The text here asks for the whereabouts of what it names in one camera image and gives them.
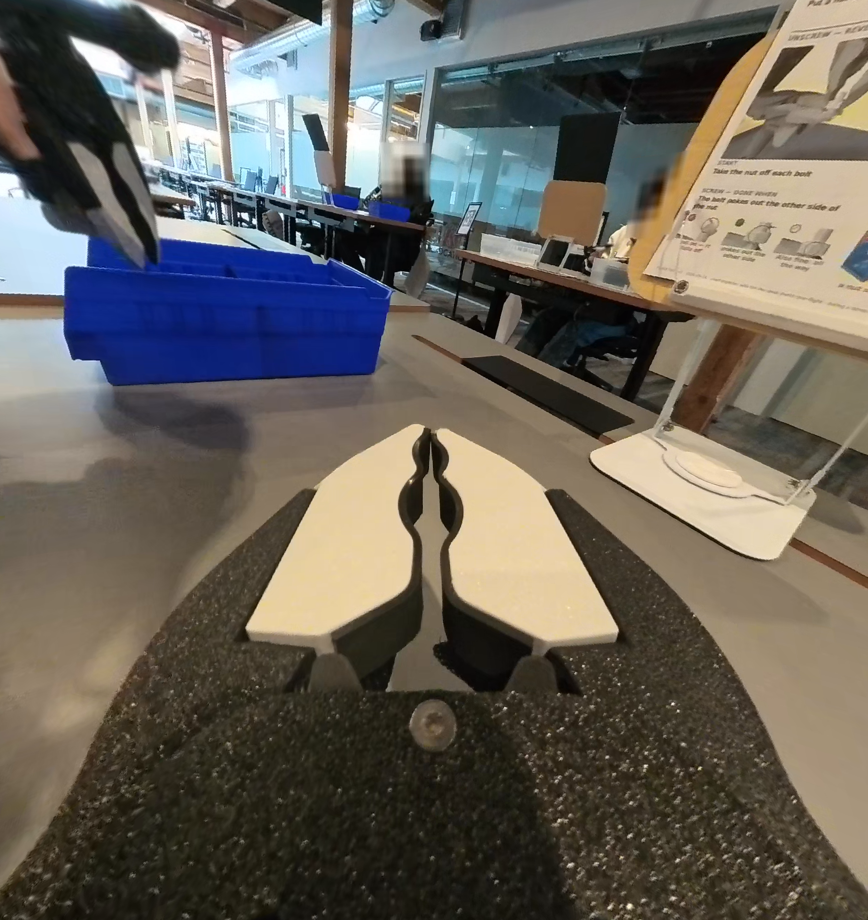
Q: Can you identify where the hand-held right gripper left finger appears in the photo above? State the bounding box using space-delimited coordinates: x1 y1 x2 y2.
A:
245 424 435 684

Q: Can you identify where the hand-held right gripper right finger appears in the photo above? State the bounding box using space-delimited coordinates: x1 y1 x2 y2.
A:
431 427 620 684

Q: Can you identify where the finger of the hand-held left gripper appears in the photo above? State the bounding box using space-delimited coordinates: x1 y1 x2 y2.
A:
66 141 153 264
112 141 163 265

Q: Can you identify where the blue plastic parts bin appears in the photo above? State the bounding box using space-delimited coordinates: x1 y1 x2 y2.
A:
63 236 393 387

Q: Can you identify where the long row of desks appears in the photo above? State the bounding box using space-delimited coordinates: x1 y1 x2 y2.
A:
189 178 429 288

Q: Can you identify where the black rectangular table mat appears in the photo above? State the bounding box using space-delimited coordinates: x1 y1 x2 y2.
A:
461 354 635 437

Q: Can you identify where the clear acrylic sign stand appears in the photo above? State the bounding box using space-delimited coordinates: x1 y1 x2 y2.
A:
590 309 868 562

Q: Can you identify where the black office chair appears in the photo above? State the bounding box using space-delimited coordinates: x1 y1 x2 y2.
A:
567 316 645 391

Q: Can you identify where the wooden background table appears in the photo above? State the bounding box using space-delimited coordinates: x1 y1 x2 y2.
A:
453 246 678 403

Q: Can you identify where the brown cardboard panel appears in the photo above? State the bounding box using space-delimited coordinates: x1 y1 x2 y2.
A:
539 180 608 240

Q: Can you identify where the black upright panel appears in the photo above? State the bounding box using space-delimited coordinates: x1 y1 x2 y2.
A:
553 112 622 185

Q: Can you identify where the tan round backing board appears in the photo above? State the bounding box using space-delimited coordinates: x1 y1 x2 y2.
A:
630 14 783 310

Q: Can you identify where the printed instruction sheet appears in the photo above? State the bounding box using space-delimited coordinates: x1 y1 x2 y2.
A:
642 0 868 340

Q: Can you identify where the wooden support post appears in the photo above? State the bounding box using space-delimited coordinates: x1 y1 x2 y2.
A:
328 0 356 196

